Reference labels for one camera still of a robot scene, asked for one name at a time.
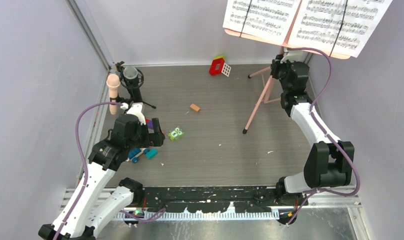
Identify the blue toy brick car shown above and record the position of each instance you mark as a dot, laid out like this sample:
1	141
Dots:
133	155

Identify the pink music stand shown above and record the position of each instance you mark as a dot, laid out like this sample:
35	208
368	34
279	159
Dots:
339	28

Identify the black round-base microphone stand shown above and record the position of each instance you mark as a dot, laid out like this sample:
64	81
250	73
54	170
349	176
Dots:
121	102

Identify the pink foam microphone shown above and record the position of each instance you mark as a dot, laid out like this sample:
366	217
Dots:
113	84

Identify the orange wooden block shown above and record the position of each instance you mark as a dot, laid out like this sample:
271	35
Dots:
195	108

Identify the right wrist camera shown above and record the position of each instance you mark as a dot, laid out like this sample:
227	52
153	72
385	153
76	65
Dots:
293	55

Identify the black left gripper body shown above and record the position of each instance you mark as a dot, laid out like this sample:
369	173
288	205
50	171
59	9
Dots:
153	139

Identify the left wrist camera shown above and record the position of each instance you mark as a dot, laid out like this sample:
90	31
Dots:
135	109

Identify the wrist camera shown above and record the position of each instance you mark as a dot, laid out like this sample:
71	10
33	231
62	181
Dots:
135	109
293	55

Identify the red toy house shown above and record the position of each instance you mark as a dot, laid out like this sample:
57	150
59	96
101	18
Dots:
219	66

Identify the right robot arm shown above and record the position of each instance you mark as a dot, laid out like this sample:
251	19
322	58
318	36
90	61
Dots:
328	164

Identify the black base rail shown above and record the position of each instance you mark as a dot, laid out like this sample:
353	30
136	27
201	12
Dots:
214	199

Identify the teal toy brick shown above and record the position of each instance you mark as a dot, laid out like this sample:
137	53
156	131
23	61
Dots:
150	153

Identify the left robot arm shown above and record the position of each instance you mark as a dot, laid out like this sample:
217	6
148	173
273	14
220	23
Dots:
81	219

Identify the sheet music page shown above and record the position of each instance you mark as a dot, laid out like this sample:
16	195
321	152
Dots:
267	20
340	28

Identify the purple and red brick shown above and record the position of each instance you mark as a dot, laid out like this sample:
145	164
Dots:
149	124

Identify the green owl number block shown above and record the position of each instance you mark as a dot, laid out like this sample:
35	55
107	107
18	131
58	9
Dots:
175	133

